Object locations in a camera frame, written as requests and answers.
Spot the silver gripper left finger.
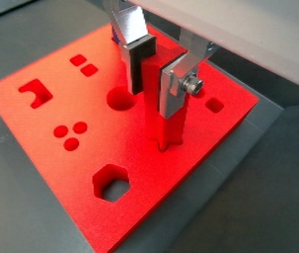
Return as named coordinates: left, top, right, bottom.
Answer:
left=103, top=0, right=155, bottom=95

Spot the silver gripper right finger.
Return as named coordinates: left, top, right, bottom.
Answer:
left=158, top=29, right=219, bottom=119

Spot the red shape-sorter board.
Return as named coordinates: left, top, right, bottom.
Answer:
left=0, top=27, right=257, bottom=253

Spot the red star peg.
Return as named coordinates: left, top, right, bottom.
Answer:
left=142, top=45, right=189, bottom=151

